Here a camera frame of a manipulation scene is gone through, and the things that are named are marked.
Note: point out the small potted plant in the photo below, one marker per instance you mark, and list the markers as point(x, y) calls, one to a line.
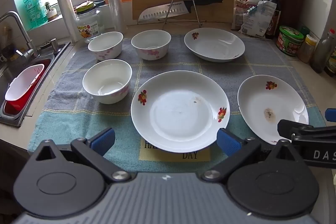
point(51, 12)

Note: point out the short plastic wrap roll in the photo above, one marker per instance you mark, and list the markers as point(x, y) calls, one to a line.
point(67, 16)

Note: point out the green dish soap bottle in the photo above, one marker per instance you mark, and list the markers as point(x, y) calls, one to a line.
point(34, 8)

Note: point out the red wash basin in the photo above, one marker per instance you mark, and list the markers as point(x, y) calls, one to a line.
point(15, 109)

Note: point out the metal faucet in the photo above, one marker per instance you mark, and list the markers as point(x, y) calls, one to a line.
point(22, 29)

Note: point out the steel sink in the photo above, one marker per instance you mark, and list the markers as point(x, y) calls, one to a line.
point(15, 119)

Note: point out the white bowl with pink flowers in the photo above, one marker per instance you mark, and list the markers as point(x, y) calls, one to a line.
point(151, 40)
point(105, 41)
point(105, 77)

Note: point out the green lid sauce jar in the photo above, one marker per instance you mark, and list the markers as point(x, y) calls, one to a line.
point(288, 42)

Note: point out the white plastic food packet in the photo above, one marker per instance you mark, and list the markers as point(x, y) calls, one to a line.
point(258, 21)

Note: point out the dark red knife block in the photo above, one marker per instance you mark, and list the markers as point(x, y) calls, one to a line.
point(291, 8)

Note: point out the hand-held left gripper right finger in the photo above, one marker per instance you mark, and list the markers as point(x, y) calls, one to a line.
point(228, 142)

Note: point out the green binder clip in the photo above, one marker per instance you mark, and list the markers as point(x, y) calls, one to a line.
point(252, 7)

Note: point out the green cap bottle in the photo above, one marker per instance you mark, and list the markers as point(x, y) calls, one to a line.
point(305, 31)

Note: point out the red white food packet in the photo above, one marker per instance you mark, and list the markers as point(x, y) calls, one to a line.
point(237, 16)

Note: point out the white plastic strainer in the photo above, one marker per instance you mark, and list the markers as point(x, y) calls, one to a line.
point(23, 82)

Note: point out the metal sink soap dispenser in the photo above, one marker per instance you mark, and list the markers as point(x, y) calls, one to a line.
point(53, 45)

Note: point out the clear jar with fruit label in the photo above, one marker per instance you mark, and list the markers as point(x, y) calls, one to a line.
point(89, 27)

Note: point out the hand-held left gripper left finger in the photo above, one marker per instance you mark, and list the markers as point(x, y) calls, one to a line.
point(105, 138)

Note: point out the white plate with fruit print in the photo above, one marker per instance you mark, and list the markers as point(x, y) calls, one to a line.
point(178, 113)
point(262, 103)
point(214, 42)

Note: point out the grey blue checked dish cloth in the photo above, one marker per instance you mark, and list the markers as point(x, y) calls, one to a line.
point(65, 108)

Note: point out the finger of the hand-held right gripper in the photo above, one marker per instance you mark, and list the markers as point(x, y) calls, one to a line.
point(287, 129)
point(331, 115)

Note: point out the red cap clear bottle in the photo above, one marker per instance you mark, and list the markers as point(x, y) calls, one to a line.
point(321, 53)

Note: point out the yellow lid spice jar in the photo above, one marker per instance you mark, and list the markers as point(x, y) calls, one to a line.
point(306, 49)

